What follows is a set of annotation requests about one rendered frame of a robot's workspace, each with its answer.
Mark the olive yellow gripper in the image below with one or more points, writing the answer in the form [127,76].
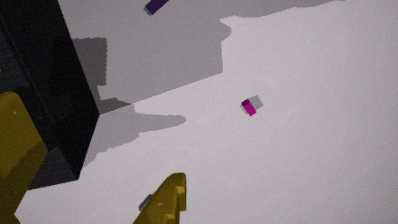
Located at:
[166,203]

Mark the magenta rectangular block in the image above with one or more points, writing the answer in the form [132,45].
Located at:
[248,107]

